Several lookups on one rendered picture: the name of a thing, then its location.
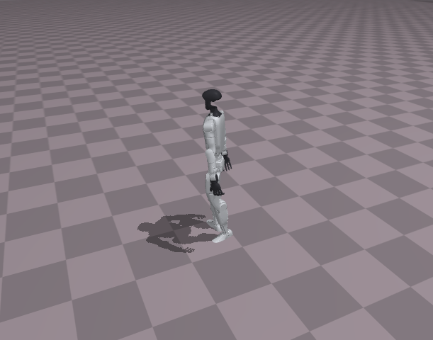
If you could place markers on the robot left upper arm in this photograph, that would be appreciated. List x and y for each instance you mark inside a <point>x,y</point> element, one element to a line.
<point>209,129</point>

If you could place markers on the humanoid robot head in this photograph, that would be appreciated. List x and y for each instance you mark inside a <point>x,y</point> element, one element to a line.
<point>212,95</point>

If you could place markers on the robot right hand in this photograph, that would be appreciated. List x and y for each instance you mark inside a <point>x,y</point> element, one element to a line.
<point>226,158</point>

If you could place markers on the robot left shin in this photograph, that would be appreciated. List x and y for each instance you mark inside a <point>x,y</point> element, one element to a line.
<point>222,217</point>

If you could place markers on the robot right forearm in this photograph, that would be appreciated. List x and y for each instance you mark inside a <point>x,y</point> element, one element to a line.
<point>224,152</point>

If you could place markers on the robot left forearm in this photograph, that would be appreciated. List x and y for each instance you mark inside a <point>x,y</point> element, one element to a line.
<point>211,164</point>

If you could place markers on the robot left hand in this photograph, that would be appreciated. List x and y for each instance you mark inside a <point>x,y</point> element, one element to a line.
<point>215,187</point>

